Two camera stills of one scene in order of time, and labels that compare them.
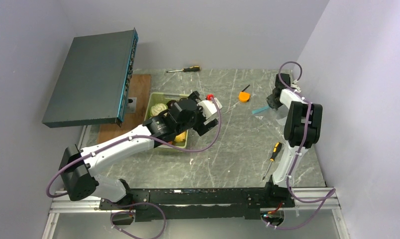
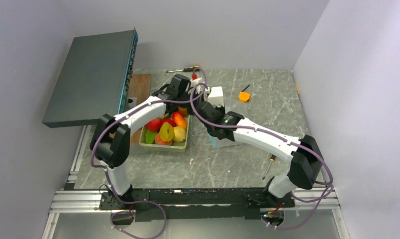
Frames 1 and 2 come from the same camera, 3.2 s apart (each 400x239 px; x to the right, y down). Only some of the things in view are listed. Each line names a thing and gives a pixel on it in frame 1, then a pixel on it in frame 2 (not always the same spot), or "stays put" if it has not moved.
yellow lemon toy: (181, 137) stays put
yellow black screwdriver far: (191, 68) stays put
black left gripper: (201, 128) to (192, 93)
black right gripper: (271, 103) to (221, 109)
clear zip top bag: (281, 114) to (217, 142)
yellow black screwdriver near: (276, 149) stays put
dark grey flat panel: (93, 83) stays put
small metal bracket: (132, 106) stays put
